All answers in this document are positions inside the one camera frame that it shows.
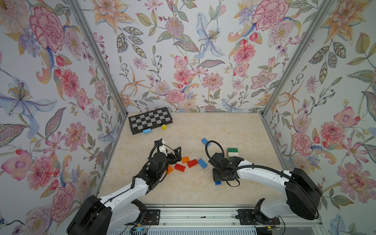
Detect white lego brick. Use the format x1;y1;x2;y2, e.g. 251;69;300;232
227;152;239;159

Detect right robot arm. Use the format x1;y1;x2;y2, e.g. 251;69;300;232
209;153;322;224

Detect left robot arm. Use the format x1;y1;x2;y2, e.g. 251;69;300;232
67;139;182;235

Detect small orange lego brick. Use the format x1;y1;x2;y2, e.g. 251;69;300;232
182;157;190;164

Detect orange lego brick lower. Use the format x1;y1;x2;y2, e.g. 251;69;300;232
166;165;174;175

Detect red lego brick lower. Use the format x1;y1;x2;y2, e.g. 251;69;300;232
174;164;186;172

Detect red lego brick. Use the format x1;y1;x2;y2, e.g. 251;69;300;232
187;159;198;168
174;164;186;172

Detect red lego brick middle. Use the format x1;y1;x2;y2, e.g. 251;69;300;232
187;159;198;168

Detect long blue lego brick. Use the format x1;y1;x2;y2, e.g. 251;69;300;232
201;138;208;145

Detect light blue cylinder block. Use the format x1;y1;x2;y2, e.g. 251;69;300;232
143;128;152;134

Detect black grey chessboard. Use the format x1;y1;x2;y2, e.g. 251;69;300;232
128;107;173;135

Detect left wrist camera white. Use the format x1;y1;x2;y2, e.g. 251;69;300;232
158;144;167;155

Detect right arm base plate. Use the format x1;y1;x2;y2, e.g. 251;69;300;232
236;209;281;226

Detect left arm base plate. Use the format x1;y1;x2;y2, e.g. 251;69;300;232
126;209;161;226

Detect aluminium rail frame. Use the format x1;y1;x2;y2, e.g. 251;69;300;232
112;205;327;235

